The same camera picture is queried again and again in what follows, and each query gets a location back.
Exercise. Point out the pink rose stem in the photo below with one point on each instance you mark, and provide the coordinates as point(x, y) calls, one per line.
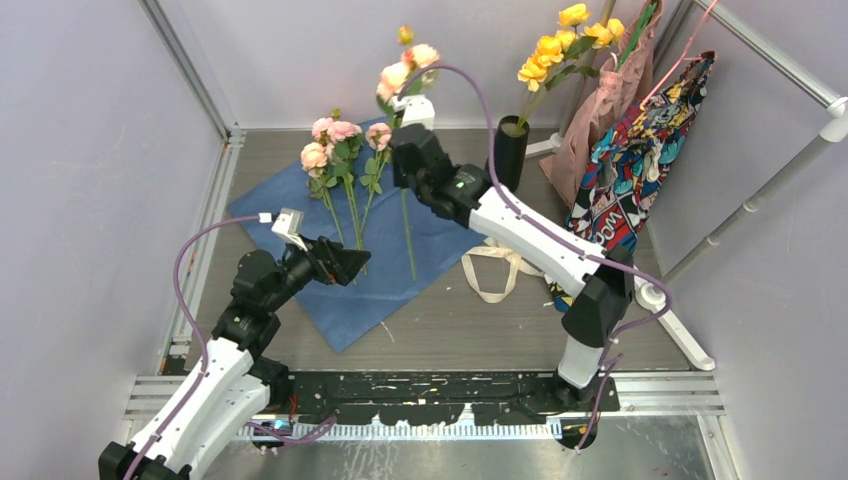
point(394, 77)
point(344, 141)
point(377, 136)
point(315, 162)

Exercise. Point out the black vase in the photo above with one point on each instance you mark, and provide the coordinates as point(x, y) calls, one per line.
point(510, 143)

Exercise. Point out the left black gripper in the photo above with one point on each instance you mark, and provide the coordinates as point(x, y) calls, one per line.
point(330, 262)

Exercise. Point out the cream ribbon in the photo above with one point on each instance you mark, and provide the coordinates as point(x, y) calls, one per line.
point(492, 269)

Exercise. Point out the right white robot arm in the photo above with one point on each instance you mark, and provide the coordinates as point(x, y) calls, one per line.
point(599, 281)

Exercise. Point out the pink clothes hanger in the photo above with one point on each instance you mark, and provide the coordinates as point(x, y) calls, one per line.
point(683, 54)

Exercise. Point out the white metal clothes rack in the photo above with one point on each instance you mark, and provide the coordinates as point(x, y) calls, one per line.
point(833, 132)

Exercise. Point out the yellow flowers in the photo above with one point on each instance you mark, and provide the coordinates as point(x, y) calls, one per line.
point(563, 55)

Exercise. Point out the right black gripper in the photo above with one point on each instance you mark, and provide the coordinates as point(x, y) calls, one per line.
point(399, 180)

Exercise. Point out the green clothes hanger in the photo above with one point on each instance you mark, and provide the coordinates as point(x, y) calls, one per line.
point(644, 20)

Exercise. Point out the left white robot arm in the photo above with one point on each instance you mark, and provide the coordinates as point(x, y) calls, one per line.
point(233, 382)

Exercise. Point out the colourful cartoon print garment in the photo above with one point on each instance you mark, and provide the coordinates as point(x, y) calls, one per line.
point(633, 158)

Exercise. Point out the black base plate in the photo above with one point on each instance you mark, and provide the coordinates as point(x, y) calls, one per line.
point(424, 398)

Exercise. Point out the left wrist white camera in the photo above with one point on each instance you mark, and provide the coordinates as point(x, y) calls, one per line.
point(286, 225)

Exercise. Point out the pink garment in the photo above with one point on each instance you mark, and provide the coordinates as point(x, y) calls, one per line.
point(614, 93)

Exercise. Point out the white slotted cable duct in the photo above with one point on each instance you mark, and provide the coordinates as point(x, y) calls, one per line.
point(461, 431)

